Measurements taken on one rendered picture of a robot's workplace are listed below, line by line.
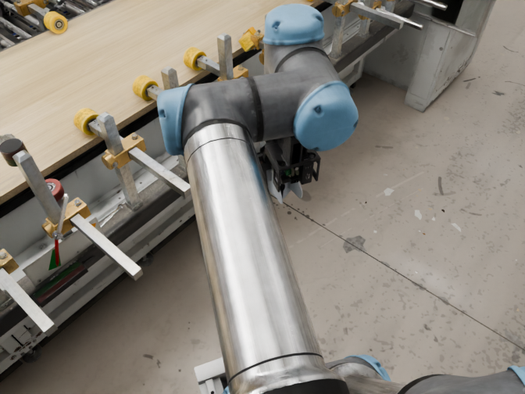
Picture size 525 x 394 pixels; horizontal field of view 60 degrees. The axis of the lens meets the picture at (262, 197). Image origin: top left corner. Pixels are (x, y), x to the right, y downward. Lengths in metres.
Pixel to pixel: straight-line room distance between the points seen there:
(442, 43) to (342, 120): 2.51
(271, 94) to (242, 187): 0.13
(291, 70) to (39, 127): 1.34
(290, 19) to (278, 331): 0.38
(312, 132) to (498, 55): 3.62
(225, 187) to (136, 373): 1.77
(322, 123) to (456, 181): 2.39
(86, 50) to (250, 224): 1.80
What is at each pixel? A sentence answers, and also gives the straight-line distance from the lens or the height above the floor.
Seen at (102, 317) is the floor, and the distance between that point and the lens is 2.28.
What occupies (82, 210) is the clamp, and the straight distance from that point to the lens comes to 1.50.
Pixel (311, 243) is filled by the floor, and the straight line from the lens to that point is 2.38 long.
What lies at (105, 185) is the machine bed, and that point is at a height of 0.65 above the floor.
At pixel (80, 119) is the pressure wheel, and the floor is 0.97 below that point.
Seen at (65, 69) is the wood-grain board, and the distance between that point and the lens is 2.03.
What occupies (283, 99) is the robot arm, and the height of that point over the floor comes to 1.64.
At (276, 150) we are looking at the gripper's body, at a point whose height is 1.45.
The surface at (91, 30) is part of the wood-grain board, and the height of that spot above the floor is 0.90.
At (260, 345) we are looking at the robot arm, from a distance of 0.34.
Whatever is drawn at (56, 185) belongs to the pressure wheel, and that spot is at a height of 0.91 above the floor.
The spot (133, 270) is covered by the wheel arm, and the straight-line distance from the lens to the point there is 1.32.
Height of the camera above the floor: 1.95
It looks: 50 degrees down
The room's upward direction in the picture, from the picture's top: straight up
